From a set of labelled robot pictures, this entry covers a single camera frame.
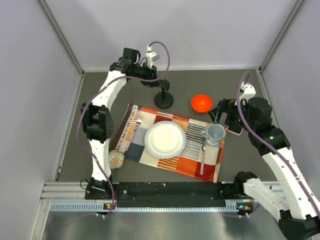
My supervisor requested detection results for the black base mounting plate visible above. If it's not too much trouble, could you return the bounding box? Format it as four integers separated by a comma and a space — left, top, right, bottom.
84, 181, 241, 208

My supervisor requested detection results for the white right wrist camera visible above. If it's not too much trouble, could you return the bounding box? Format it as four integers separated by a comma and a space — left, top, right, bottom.
239, 83, 256, 101

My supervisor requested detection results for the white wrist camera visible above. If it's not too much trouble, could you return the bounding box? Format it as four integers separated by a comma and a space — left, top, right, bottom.
145, 45, 160, 69
239, 83, 256, 101

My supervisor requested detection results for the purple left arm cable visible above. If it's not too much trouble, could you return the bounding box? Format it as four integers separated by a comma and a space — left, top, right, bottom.
76, 41, 172, 218

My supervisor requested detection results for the light blue mug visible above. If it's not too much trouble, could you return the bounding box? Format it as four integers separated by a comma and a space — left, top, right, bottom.
200, 124, 226, 147

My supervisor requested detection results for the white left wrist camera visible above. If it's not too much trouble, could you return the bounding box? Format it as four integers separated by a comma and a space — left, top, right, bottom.
145, 45, 160, 69

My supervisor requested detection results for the orange bowl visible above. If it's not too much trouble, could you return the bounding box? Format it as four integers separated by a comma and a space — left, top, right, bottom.
191, 94, 213, 114

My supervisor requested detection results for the white ceramic plate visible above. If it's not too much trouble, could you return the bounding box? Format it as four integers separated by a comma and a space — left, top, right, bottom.
144, 121, 187, 159

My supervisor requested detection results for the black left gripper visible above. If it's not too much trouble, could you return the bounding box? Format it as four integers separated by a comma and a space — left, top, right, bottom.
131, 61, 161, 88

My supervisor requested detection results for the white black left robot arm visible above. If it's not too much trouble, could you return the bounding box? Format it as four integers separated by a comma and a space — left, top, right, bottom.
77, 45, 170, 200

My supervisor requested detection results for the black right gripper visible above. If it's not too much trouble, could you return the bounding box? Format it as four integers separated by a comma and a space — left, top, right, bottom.
207, 97, 256, 133

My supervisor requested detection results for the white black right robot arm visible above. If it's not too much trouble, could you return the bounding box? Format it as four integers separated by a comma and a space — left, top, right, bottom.
208, 97, 320, 240

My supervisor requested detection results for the aluminium rail with cable duct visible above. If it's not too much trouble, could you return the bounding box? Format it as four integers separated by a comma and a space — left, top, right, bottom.
39, 181, 320, 213

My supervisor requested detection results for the black phone pink case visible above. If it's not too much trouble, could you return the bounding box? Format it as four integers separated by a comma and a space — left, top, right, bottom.
227, 125, 243, 136

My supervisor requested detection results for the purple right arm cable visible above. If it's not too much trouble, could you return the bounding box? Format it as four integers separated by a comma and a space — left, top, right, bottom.
219, 71, 320, 221

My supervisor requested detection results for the black phone stand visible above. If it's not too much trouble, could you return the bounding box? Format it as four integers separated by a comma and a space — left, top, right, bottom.
154, 89, 174, 109

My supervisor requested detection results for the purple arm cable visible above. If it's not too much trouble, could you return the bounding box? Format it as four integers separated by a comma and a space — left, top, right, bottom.
219, 71, 320, 221
76, 41, 172, 218

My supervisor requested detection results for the small patterned flower dish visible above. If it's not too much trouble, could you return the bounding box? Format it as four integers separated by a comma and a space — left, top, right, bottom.
108, 150, 125, 170

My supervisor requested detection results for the fork with pink handle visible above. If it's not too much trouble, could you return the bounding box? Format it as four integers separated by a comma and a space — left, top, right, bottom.
125, 117, 142, 151

